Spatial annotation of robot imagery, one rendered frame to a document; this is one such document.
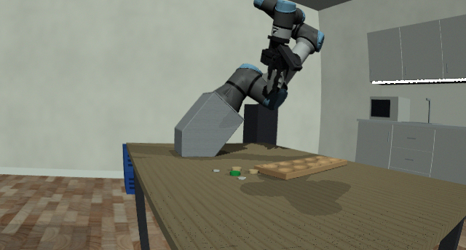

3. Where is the tan wooden tray with round pockets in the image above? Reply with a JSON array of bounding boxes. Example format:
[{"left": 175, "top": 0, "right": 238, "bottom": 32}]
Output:
[{"left": 254, "top": 156, "right": 347, "bottom": 180}]

